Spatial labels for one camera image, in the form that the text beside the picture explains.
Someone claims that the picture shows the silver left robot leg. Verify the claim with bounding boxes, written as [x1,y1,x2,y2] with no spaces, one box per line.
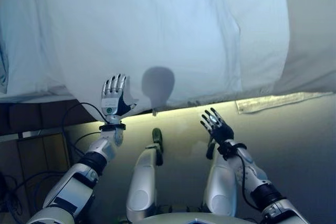
[125,127,165,222]

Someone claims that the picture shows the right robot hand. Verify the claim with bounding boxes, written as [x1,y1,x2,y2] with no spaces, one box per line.
[200,108,235,146]

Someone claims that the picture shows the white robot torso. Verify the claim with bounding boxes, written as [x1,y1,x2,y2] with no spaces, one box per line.
[136,211,254,224]

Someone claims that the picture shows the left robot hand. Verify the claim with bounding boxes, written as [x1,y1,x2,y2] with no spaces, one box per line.
[101,73,138,124]

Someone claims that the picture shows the brown bed frame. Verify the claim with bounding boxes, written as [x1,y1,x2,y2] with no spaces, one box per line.
[0,97,104,137]

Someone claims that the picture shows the white bed sheet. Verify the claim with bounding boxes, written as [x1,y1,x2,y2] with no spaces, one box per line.
[0,0,291,116]

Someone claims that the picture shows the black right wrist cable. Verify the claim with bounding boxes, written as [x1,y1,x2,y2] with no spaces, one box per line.
[239,153,254,210]

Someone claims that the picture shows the black floor cables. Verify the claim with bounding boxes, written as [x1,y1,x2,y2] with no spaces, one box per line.
[0,170,70,224]

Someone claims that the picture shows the wooden nightstand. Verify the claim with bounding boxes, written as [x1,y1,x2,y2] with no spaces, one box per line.
[0,129,74,224]

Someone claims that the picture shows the silver right robot leg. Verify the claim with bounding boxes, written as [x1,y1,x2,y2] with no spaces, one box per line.
[202,140,239,218]

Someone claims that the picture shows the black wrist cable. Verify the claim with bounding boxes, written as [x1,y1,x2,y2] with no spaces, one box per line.
[239,153,254,210]
[61,102,106,158]

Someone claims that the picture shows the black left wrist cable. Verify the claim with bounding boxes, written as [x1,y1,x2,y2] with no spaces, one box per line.
[61,102,106,158]

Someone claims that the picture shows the silver robot leg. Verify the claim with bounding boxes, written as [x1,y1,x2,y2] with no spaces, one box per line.
[202,140,239,218]
[125,127,165,222]

